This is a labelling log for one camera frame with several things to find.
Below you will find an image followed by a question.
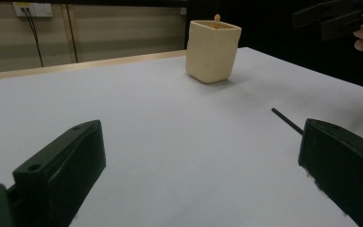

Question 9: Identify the white wall socket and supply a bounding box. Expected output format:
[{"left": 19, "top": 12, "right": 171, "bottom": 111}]
[{"left": 12, "top": 1, "right": 54, "bottom": 18}]

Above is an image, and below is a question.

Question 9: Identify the beige square cup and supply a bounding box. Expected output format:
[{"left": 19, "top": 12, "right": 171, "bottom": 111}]
[{"left": 184, "top": 19, "right": 243, "bottom": 85}]

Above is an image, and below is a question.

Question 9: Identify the black horizontal frame bar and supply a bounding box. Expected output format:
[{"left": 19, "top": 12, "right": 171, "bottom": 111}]
[{"left": 0, "top": 0, "right": 188, "bottom": 8}]

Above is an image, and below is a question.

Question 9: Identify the white table cover sheet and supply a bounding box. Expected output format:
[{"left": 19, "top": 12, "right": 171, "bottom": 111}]
[{"left": 0, "top": 46, "right": 363, "bottom": 227}]

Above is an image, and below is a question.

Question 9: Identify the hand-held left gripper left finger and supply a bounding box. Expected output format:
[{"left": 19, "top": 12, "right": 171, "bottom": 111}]
[{"left": 12, "top": 119, "right": 107, "bottom": 227}]

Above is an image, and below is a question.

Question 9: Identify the black brush with flat head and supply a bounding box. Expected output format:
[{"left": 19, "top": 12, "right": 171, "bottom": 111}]
[{"left": 270, "top": 107, "right": 305, "bottom": 136}]

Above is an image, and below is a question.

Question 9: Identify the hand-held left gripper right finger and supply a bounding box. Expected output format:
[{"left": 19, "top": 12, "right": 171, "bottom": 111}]
[{"left": 297, "top": 118, "right": 363, "bottom": 227}]

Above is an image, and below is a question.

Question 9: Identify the black wall cable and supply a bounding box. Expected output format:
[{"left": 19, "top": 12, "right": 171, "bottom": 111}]
[{"left": 22, "top": 8, "right": 44, "bottom": 68}]

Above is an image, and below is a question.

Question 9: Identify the black curtain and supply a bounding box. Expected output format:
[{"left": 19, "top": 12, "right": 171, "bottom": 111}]
[{"left": 185, "top": 0, "right": 363, "bottom": 93}]

